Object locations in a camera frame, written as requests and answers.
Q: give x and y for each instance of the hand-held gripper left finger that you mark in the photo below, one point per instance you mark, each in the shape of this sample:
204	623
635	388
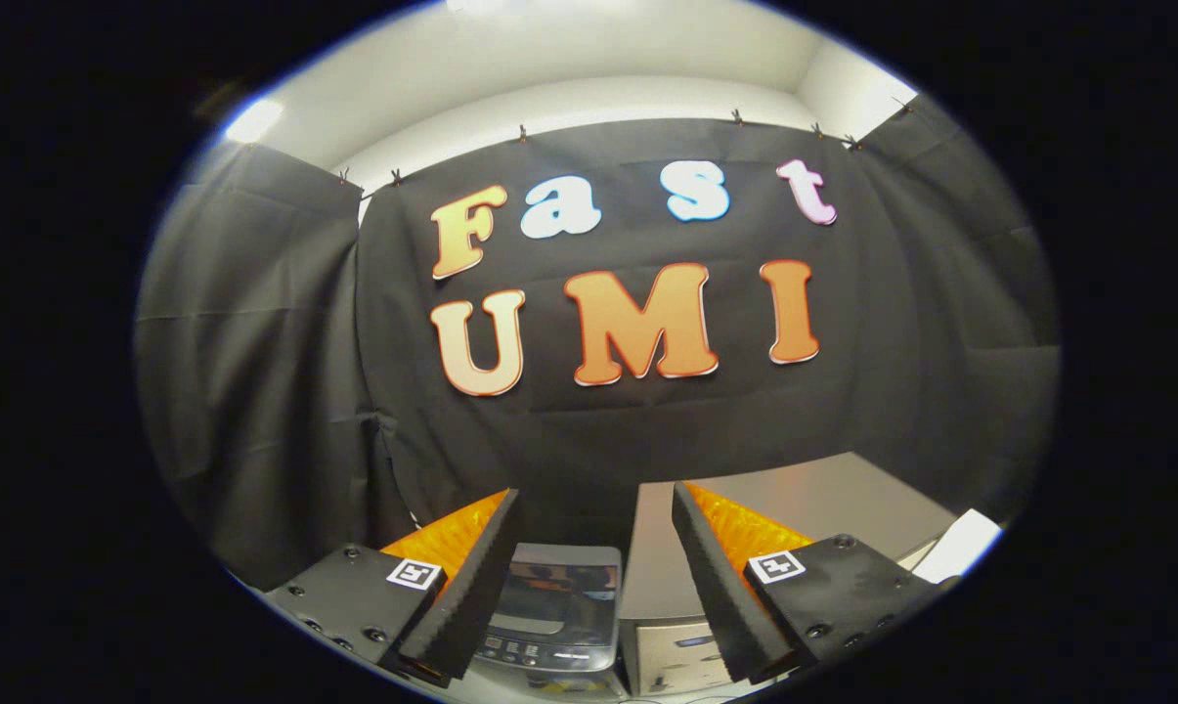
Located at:
471	596

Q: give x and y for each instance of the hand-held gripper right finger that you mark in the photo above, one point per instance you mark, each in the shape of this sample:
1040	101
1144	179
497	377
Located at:
725	606

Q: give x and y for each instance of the dark washing machine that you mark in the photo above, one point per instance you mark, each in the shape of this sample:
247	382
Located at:
564	596

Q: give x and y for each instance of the grey cabinet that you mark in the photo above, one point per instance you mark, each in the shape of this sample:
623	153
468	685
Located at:
843	499

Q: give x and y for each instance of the black backdrop cloth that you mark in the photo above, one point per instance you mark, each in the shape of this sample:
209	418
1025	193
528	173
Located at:
940	293

